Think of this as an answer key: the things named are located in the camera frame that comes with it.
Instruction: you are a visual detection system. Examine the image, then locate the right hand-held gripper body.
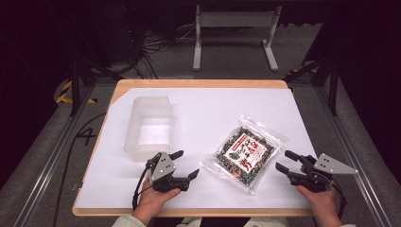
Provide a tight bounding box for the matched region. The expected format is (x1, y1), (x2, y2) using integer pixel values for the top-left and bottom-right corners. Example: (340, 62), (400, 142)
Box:
(288, 153), (359, 194)

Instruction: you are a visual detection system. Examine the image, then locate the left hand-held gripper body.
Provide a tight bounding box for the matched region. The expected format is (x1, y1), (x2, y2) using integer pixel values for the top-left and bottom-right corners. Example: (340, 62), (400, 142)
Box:
(145, 151), (191, 194)

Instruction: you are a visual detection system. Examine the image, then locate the person's left hand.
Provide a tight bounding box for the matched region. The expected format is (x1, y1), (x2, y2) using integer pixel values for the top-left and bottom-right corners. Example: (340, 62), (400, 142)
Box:
(131, 179), (183, 226)

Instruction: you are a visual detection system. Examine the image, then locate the person's right hand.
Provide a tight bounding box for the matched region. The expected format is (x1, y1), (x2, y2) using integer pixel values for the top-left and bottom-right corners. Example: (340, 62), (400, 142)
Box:
(296, 184), (343, 227)

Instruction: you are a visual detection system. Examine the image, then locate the clear packet of dried seaweed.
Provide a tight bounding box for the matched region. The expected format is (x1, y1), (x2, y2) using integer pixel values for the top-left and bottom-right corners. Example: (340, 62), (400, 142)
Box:
(200, 114), (287, 195)

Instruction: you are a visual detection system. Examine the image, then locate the translucent plastic container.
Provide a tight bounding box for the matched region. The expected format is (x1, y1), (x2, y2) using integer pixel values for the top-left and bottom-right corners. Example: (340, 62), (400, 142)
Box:
(123, 96), (175, 163)

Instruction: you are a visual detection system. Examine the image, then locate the white sheet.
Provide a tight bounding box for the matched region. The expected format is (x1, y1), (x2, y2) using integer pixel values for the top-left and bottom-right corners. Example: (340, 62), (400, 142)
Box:
(75, 87), (317, 210)

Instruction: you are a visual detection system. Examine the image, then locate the person's pale clothing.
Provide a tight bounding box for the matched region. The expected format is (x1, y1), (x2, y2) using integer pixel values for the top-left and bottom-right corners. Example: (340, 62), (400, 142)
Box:
(175, 217), (289, 227)

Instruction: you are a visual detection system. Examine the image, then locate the black metal stand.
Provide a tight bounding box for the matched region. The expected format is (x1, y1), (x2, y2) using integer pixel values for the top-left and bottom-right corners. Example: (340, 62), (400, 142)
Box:
(283, 55), (340, 117)
(68, 53), (125, 117)

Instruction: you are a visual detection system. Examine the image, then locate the yellow and black hazard tape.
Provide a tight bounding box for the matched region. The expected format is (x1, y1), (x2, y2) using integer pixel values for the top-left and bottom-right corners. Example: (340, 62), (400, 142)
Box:
(55, 79), (98, 105)

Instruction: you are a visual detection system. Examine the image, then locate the white metal stand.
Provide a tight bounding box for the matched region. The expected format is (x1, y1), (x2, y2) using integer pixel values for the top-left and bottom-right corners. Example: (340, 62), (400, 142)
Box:
(192, 4), (283, 72)

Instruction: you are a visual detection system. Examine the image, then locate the aluminium rail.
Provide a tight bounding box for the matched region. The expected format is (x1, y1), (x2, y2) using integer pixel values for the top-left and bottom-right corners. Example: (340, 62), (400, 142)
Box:
(314, 84), (394, 227)
(11, 84), (96, 227)

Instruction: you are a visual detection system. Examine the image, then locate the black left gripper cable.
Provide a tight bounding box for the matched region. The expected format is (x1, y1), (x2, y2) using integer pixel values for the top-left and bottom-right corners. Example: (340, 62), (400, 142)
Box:
(131, 160), (156, 211)

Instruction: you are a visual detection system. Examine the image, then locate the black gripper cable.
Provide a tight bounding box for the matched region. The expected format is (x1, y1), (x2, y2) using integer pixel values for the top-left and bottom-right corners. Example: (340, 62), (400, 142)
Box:
(131, 160), (156, 211)
(330, 180), (348, 219)

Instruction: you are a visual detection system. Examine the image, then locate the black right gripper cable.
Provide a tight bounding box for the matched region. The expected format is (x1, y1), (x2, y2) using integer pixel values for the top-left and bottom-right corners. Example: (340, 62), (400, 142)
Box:
(330, 180), (348, 219)

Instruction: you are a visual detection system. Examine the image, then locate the long black floor cable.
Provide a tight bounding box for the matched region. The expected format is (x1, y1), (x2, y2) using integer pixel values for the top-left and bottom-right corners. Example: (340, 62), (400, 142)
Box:
(51, 112), (109, 227)

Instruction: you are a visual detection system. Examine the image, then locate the bundle of black floor cables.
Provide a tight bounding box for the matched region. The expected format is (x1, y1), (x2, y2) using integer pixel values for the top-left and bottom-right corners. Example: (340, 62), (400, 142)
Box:
(124, 4), (197, 80)

